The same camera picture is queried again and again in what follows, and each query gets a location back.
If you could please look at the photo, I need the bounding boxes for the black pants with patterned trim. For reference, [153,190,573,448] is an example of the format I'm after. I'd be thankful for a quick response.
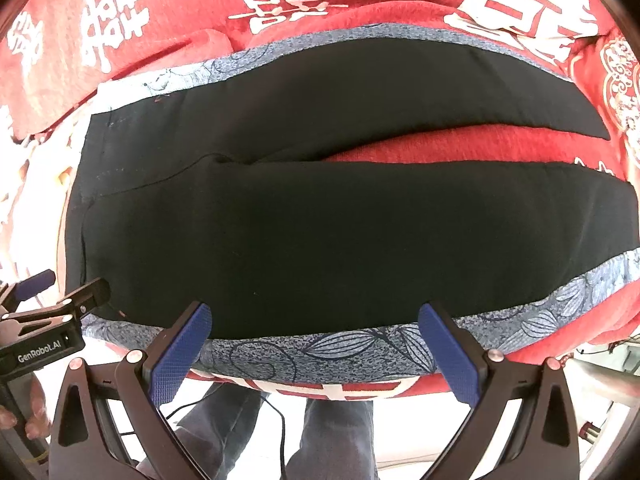
[64,24,639,384]

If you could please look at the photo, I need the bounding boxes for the person's left hand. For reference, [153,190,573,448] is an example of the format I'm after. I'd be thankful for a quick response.
[0,374,51,441]

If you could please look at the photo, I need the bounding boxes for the person's legs in jeans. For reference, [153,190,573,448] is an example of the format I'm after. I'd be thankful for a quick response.
[174,382,378,480]

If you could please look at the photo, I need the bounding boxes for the red sofa cover white characters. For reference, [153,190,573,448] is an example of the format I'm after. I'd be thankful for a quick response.
[1,0,639,400]

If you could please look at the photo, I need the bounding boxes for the black cable on floor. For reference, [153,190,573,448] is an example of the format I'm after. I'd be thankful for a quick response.
[117,383,289,480]

